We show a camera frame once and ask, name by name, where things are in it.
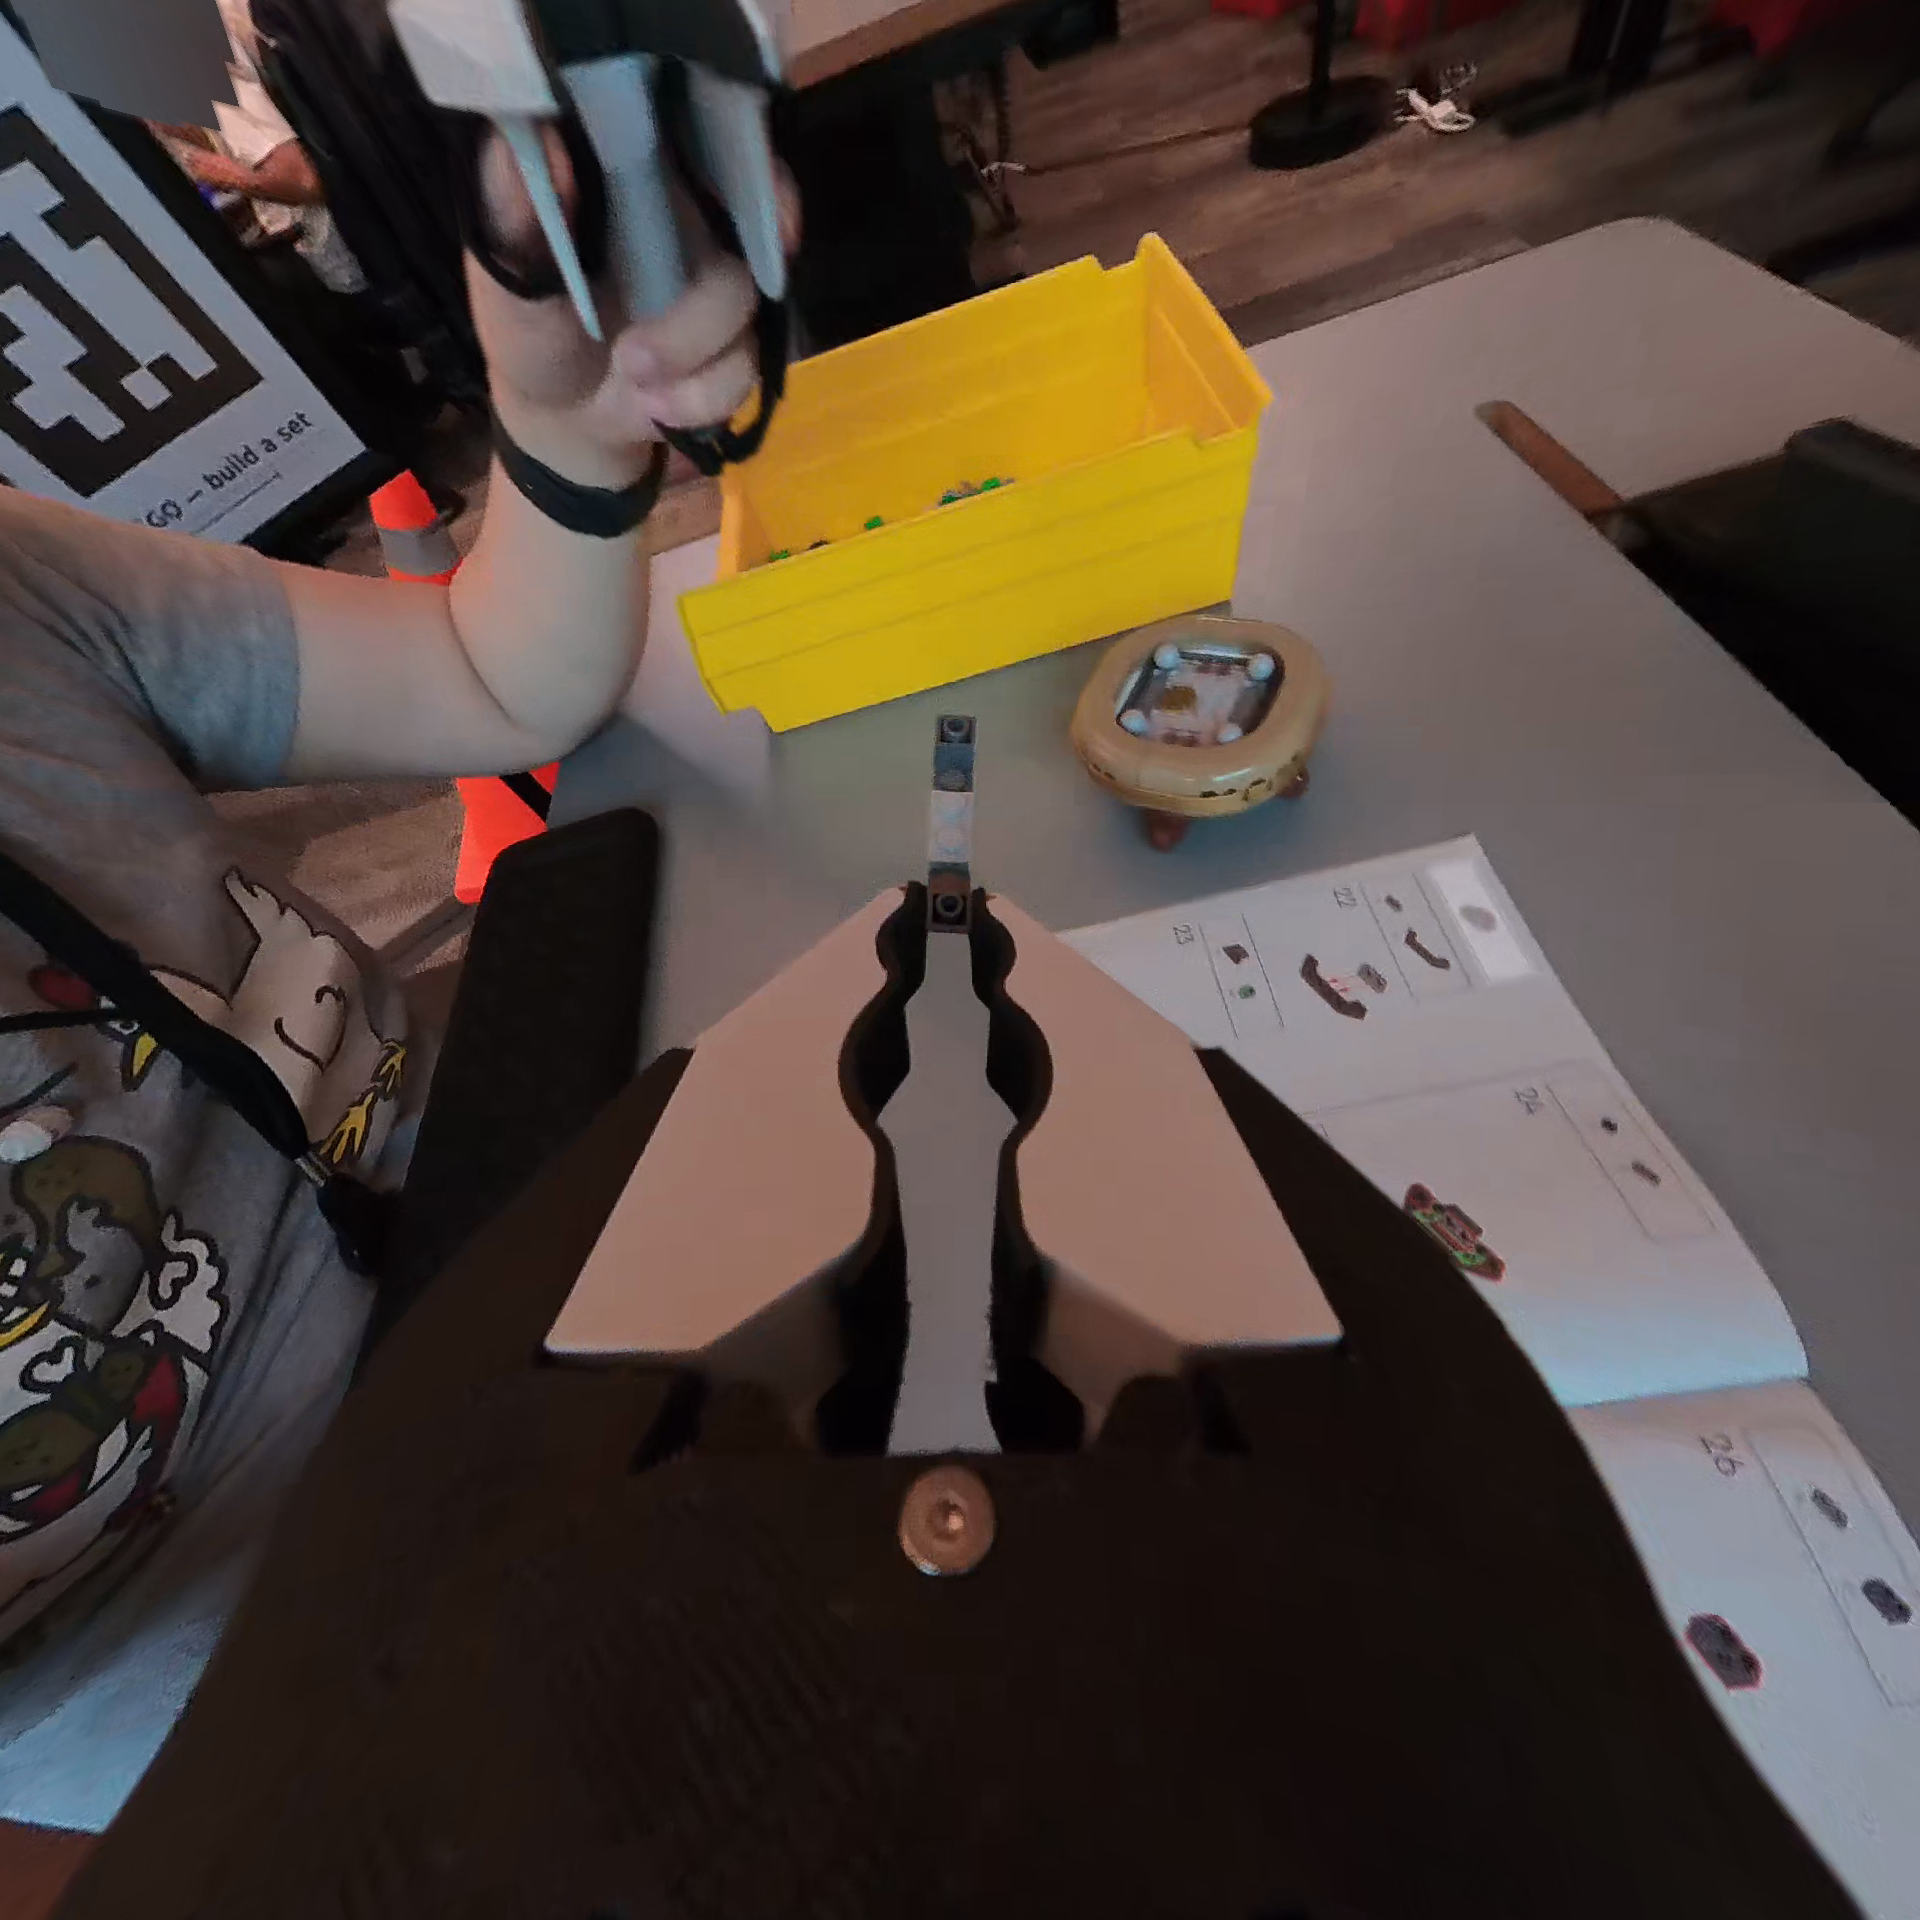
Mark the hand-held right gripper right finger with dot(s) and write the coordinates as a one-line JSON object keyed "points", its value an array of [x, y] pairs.
{"points": [[1171, 1201]]}

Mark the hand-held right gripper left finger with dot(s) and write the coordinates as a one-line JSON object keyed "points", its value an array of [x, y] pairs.
{"points": [[721, 1201]]}

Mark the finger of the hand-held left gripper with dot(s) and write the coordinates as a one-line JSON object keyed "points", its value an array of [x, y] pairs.
{"points": [[481, 53], [743, 150]]}

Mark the small dark brick assembly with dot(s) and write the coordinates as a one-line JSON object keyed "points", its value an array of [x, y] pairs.
{"points": [[954, 825]]}

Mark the yellow plastic bin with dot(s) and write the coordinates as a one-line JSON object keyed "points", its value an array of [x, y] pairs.
{"points": [[975, 600]]}

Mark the person's left forearm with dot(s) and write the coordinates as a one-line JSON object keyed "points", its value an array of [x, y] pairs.
{"points": [[523, 646]]}

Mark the grey desk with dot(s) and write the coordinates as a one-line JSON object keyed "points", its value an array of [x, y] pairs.
{"points": [[1501, 676]]}

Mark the person's left hand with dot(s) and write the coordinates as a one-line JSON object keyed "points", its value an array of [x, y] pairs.
{"points": [[661, 376]]}

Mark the dark backpack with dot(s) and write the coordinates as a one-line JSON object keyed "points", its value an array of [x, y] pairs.
{"points": [[376, 225]]}

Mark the black wristband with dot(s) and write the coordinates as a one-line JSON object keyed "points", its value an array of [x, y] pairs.
{"points": [[578, 504]]}

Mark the instruction booklet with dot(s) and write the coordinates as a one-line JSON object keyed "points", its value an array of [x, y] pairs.
{"points": [[1576, 1201]]}

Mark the pile of small bricks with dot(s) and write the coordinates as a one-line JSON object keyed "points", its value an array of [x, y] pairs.
{"points": [[961, 493]]}

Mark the tan brick pot model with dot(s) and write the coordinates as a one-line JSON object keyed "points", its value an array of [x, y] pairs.
{"points": [[1200, 788]]}

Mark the orange traffic cone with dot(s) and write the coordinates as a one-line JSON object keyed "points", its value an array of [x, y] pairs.
{"points": [[504, 825]]}

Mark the black-and-white marker sign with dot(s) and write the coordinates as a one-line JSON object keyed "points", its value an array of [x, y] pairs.
{"points": [[90, 346]]}

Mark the black floor stand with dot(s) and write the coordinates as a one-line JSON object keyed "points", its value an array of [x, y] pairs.
{"points": [[1319, 106]]}

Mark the grey printed shirt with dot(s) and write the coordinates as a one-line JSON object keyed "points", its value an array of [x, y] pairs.
{"points": [[90, 902]]}

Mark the black building set box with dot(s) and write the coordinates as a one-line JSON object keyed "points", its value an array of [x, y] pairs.
{"points": [[1770, 600]]}

